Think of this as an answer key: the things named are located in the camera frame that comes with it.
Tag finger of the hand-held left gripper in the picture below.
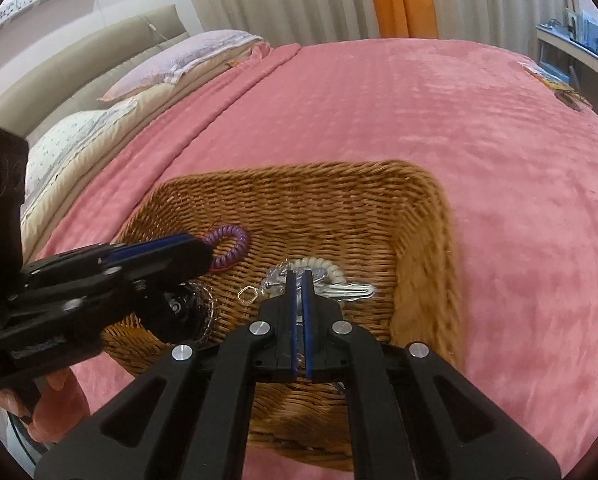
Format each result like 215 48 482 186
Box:
23 234 215 292
14 280 207 345

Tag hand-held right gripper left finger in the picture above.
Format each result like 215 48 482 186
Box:
34 269 302 480

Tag cream spiral hair tie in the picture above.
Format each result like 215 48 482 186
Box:
291 257 346 286

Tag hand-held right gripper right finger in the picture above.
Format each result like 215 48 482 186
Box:
303 269 564 480

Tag small packets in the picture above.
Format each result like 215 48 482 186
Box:
516 60 592 111

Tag beige curtain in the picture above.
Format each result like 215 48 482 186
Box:
176 0 574 53

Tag silver hair clip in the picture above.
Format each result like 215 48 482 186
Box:
324 282 376 303

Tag white desk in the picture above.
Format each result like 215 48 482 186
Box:
535 22 598 106

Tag brown wicker basket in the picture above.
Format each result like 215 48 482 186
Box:
102 160 464 475

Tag floral pillow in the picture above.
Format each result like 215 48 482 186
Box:
22 97 140 221

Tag purple pillow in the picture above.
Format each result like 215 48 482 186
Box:
98 30 265 103

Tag row of books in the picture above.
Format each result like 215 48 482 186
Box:
564 7 598 53

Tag beige padded headboard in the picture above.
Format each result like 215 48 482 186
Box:
0 4 190 136

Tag pink bead bracelet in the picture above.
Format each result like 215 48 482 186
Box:
191 280 222 346

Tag purple spiral hair tie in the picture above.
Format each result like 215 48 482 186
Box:
201 225 251 272

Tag beige quilt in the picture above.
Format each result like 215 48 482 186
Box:
22 42 272 256

